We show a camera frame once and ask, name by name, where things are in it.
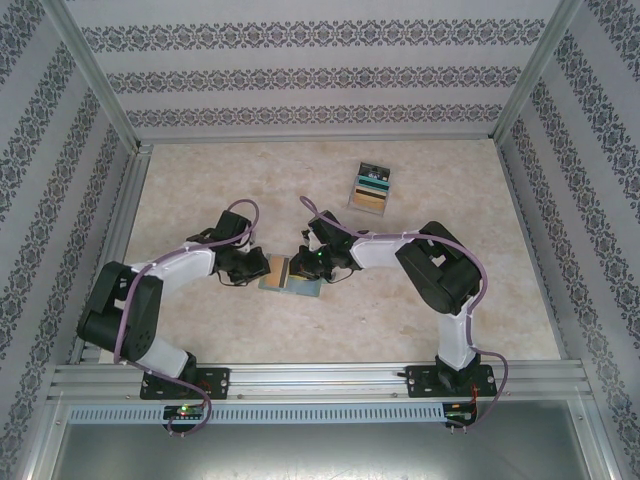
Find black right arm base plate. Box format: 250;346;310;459
405;364;500;400

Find small circuit board green light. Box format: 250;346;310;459
163;404;204;420

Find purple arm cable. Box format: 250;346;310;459
112;198;261;439
298;195;512;436

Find aluminium side rail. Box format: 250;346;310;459
67;144;151;366
497;142;586;361

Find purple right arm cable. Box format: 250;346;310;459
298;195;512;436

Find aluminium mounting rail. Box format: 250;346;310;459
47;362;594;401

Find aluminium cross rail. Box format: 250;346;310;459
134;130;499;147

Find gold card dark stripe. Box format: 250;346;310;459
267;254;292;290

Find small circuit board red wires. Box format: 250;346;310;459
444;402;479;426

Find grey metal panel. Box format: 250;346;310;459
49;419;614;480

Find aluminium frame post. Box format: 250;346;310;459
487;0;585;146
43;0;154;154

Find black VIP card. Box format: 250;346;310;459
360;161;392;182

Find mint green card holder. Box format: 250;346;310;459
257;253;325;300

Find slotted grey cable duct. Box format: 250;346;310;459
67;402;446;424

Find clear acrylic box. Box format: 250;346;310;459
344;160;394;217

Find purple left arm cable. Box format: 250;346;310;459
112;198;261;439

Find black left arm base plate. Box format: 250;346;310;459
139;367;232;401

